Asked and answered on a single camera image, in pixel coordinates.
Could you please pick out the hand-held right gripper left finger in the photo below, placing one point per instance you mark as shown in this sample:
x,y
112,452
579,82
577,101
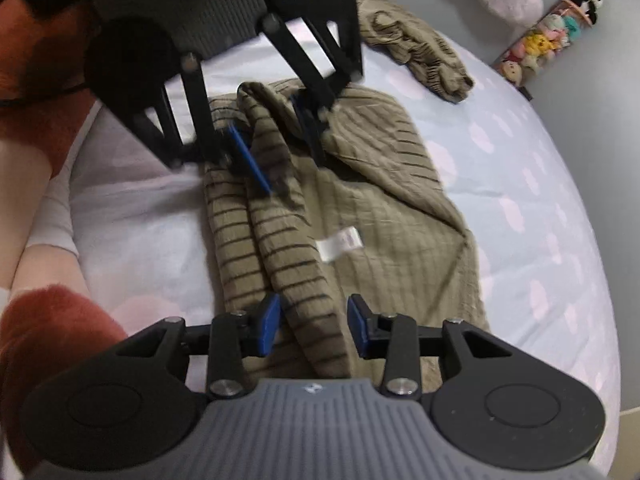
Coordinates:
x,y
269,325

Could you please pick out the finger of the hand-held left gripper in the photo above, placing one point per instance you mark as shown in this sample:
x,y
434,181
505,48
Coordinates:
x,y
247,157
310,120

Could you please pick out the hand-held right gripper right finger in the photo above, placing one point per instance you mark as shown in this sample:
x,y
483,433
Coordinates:
x,y
359,327

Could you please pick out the striped olive shirt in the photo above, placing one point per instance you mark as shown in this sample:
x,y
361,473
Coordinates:
x,y
390,240

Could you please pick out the striped olive pants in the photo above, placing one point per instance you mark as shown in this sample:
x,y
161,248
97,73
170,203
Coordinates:
x,y
425,55

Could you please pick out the bed with polka dot sheet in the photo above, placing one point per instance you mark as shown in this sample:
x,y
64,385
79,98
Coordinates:
x,y
525,200

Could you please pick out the person's red fuzzy clothing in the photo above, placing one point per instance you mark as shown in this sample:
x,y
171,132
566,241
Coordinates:
x,y
45,340

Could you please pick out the person's leg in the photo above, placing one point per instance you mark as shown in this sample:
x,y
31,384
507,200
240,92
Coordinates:
x,y
40,275

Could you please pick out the column of plush toys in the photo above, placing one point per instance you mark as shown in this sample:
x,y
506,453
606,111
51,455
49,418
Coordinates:
x,y
540,42

